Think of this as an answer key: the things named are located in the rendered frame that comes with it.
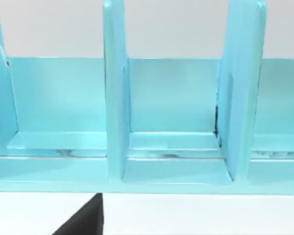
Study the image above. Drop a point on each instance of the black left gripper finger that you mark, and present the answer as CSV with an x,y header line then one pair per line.
x,y
90,219

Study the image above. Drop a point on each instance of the light blue rack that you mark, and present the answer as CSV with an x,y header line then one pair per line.
x,y
63,102

